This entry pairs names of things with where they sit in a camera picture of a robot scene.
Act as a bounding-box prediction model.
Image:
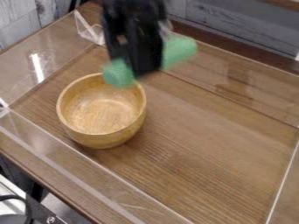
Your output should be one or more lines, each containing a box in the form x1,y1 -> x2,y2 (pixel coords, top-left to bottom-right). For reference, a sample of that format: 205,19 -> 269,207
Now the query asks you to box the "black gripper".
101,0 -> 168,77

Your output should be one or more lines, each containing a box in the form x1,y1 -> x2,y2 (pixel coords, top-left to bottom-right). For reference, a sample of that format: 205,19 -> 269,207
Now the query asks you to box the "green rectangular block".
102,36 -> 197,88

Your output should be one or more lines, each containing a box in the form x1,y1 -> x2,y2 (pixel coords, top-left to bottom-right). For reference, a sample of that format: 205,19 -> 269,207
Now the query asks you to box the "brown wooden bowl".
56,73 -> 146,149

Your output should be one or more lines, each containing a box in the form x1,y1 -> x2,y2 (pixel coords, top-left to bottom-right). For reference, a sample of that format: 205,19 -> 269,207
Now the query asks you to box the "clear acrylic corner bracket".
73,10 -> 105,46

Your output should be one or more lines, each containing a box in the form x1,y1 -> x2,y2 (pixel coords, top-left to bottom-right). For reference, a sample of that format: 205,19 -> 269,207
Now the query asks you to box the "clear acrylic tray wall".
0,105 -> 192,224

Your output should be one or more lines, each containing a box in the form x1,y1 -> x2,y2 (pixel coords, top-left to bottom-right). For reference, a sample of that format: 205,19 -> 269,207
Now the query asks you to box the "black cable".
0,194 -> 33,224

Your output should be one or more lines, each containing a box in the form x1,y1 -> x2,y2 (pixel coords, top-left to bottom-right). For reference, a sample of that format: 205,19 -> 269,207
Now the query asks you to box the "black metal frame with bolt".
22,192 -> 74,224

